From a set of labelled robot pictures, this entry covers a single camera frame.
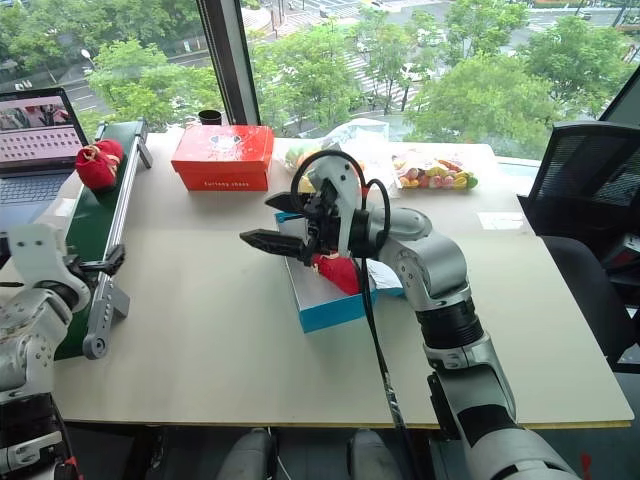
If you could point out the red cloth shoe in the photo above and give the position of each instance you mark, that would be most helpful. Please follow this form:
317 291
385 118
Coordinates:
342 274

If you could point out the clear bag of toy fruit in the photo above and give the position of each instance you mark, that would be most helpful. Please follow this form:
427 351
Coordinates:
350 134

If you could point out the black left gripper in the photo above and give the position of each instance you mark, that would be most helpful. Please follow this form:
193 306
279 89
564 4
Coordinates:
82 265

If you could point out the white paper sheet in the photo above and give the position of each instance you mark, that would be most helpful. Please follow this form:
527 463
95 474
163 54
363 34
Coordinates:
385 277

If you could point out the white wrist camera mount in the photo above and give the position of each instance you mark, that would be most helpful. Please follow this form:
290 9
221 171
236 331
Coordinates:
36 255
345 200

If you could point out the black mesh office chair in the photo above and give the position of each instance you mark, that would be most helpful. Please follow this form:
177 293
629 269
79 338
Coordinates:
585 170

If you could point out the grey rounded shape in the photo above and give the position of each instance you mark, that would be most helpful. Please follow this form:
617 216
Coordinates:
374 456
248 455

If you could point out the red pouch on conveyor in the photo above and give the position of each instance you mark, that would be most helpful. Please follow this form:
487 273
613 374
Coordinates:
99 162

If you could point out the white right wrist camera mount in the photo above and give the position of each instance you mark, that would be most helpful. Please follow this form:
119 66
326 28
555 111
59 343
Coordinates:
345 200

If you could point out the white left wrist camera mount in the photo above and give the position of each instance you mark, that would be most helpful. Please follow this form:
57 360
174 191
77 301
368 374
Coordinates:
36 255

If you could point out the laptop computer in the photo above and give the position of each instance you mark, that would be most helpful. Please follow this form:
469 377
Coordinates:
35 145

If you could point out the white paper label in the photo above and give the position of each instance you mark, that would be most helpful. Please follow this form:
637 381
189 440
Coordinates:
501 220

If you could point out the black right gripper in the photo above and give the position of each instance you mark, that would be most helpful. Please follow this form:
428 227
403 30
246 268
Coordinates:
324 220

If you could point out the red shoebox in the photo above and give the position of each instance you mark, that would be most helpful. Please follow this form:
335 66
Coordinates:
225 160

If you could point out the black cup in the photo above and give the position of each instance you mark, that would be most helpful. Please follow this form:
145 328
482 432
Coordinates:
210 118

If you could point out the clear bag of colourful candy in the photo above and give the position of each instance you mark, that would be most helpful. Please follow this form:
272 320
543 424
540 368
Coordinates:
435 175

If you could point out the blue shoebox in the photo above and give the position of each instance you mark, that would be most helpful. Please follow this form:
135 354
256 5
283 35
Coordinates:
330 315

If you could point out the dark window frame post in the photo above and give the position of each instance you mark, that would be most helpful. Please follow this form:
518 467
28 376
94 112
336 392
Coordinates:
622 92
227 60

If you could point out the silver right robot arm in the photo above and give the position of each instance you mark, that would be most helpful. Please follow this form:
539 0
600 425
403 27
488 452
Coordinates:
436 252

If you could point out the green conveyor belt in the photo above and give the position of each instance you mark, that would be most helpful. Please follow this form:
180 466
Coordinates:
95 215

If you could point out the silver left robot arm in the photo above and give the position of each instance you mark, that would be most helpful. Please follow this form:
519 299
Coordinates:
25 325

